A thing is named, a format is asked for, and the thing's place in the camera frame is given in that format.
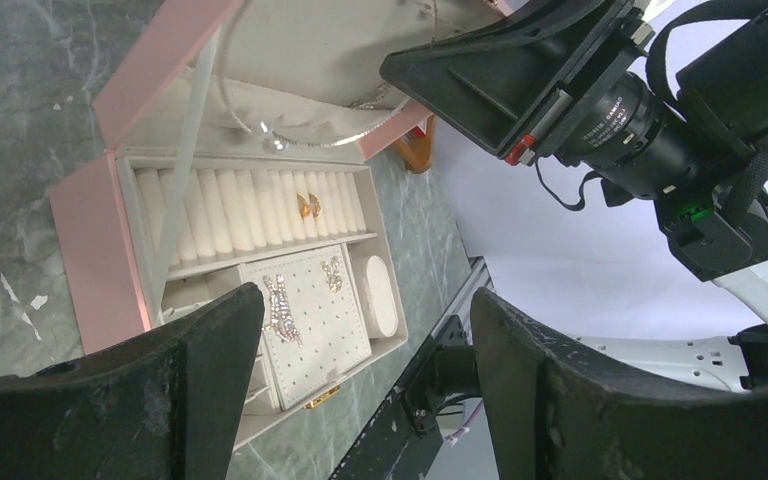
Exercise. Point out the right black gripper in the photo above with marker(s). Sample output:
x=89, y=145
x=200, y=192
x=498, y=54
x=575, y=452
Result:
x=677, y=117

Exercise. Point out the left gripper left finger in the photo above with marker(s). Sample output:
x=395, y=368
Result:
x=165, y=404

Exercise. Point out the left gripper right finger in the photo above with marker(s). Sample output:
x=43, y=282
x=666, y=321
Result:
x=558, y=409

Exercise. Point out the pink jewelry box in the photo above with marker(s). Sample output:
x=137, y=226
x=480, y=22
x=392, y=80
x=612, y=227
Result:
x=223, y=112

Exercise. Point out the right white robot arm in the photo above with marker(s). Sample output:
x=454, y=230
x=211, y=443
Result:
x=738, y=362

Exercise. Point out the crystal drop earring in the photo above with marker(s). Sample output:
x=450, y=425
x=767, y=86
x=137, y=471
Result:
x=281, y=321

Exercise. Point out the white oval pillow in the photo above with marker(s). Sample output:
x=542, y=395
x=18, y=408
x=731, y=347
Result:
x=381, y=316

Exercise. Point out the small crystal earring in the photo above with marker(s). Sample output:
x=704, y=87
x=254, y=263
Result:
x=331, y=269

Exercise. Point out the gold earring in box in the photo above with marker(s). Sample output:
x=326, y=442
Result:
x=309, y=205

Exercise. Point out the orange wooden rack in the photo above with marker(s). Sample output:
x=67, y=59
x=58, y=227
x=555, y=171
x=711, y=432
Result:
x=416, y=146

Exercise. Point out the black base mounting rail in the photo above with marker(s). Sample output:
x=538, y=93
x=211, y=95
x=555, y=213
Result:
x=404, y=435

